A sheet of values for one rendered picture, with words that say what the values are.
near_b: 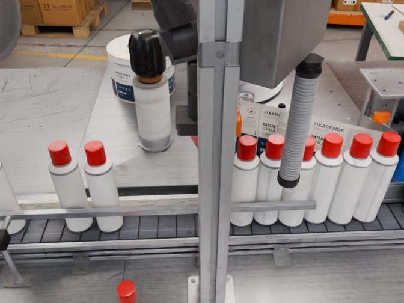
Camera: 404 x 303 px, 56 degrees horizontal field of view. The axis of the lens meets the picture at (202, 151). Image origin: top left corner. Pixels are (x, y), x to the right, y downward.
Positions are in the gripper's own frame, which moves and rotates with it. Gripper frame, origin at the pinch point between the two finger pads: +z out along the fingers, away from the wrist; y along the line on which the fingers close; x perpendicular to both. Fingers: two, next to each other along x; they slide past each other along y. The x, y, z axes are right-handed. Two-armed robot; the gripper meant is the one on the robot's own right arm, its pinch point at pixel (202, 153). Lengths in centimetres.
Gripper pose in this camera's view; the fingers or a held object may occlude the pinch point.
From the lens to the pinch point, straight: 76.3
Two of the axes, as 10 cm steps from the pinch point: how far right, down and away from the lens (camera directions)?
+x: 0.4, 6.1, -7.9
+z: -0.1, 7.9, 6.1
